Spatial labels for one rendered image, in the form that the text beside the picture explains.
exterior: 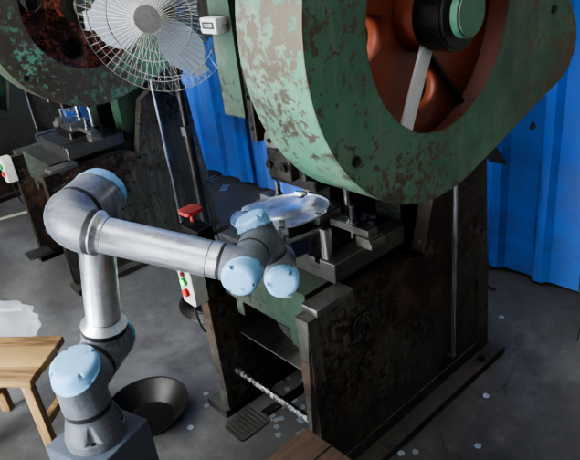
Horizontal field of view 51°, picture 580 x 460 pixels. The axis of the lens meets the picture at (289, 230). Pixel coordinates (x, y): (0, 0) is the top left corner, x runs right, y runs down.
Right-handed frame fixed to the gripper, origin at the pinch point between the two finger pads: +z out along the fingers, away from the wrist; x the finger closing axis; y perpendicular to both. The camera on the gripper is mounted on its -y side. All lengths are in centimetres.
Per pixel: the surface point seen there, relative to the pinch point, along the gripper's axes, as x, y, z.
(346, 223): 4.4, -18.1, 8.0
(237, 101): -31.8, 7.9, 18.8
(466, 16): -49, -41, -28
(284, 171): -13.1, -2.4, 8.0
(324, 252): 8.1, -10.2, -2.1
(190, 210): 1.7, 28.2, 30.7
